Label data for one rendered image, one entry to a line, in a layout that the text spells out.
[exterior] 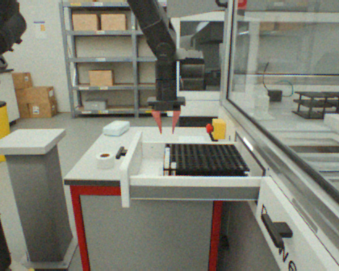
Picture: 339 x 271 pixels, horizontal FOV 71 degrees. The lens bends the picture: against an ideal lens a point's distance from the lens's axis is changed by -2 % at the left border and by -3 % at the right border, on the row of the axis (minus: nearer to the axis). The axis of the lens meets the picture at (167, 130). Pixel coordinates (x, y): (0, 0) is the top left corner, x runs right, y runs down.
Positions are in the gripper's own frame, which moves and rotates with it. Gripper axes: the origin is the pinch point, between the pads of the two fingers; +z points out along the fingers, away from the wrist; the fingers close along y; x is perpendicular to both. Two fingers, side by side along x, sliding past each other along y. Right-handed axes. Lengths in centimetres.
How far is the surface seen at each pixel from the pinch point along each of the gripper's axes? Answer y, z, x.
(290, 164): -23.3, -2.2, 24.9
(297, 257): -21.2, 8.3, 36.1
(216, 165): -13.3, 7.5, 7.1
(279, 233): -18.9, 5.6, 33.8
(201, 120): -19, 22, -81
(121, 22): 87, -63, -377
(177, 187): -2.9, 9.8, 13.9
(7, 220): 122, 97, -75
